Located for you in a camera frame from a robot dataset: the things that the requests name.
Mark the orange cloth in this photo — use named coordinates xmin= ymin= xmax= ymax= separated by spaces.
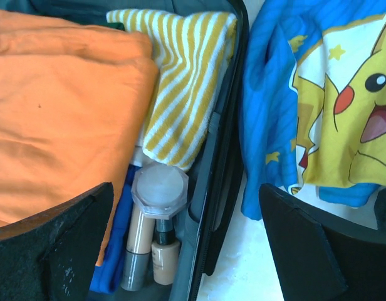
xmin=0 ymin=9 xmax=160 ymax=267

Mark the black suitcase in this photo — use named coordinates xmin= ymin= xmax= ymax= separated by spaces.
xmin=29 ymin=0 xmax=249 ymax=300

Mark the blue garment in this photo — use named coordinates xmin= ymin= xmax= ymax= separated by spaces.
xmin=90 ymin=165 xmax=138 ymax=293

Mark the cork topped bottle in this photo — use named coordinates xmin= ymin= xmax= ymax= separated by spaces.
xmin=151 ymin=219 xmax=180 ymax=285

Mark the black flower pattern blanket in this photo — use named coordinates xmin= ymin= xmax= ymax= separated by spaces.
xmin=374 ymin=188 xmax=386 ymax=232

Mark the dark green cloth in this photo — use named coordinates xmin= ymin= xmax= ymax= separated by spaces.
xmin=104 ymin=22 xmax=125 ymax=31

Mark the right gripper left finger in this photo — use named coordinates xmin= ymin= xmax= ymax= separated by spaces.
xmin=0 ymin=182 xmax=114 ymax=300

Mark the light blue Pikachu shirt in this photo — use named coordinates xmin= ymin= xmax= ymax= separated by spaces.
xmin=239 ymin=1 xmax=386 ymax=220

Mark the small white jar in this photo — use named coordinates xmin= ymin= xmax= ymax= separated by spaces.
xmin=131 ymin=162 xmax=189 ymax=220

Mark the yellow white striped towel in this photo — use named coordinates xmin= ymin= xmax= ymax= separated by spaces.
xmin=107 ymin=9 xmax=237 ymax=171

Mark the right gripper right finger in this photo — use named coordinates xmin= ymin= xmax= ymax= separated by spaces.
xmin=259 ymin=184 xmax=386 ymax=300

